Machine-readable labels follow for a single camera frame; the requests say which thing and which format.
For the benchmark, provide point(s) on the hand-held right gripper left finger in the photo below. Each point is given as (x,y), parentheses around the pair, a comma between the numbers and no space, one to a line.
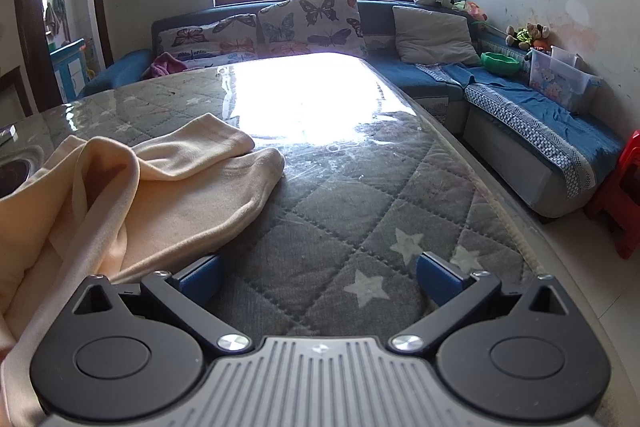
(201,278)

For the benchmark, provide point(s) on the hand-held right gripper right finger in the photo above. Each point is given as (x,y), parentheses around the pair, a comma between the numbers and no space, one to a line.
(434,278)

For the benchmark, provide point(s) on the cream cloth garment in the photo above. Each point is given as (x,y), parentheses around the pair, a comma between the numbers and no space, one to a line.
(175,207)

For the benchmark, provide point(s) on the blue patterned sofa blanket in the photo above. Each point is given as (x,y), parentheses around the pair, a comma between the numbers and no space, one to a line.
(525,107)

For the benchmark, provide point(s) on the red plastic stool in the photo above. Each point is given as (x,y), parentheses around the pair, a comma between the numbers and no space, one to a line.
(620,192)

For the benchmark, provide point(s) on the pink cloth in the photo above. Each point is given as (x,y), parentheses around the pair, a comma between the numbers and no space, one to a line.
(165,66)

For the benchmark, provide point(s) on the green plastic bowl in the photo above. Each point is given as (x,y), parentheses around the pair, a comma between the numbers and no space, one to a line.
(500,64)

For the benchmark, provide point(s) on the clear plastic storage box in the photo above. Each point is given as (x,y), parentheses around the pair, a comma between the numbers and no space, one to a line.
(560,79)

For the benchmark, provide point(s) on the long butterfly print pillow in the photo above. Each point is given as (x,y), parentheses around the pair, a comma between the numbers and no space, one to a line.
(215,39)

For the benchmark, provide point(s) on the plain grey pillow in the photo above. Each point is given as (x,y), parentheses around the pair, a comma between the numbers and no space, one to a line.
(430,34)

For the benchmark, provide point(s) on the blue cabinet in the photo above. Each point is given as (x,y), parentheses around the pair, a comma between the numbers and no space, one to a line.
(67,67)

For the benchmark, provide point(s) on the brown plush toy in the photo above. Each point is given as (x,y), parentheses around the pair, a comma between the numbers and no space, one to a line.
(525,36)

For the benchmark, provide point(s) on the blue corner sofa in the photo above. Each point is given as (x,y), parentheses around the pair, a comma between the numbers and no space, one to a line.
(381,18)

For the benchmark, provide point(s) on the pink plush toy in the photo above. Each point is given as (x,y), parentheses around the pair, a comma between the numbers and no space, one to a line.
(475,9)

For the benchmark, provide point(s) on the large butterfly print pillow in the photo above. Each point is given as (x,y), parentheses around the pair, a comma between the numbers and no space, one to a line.
(310,17)

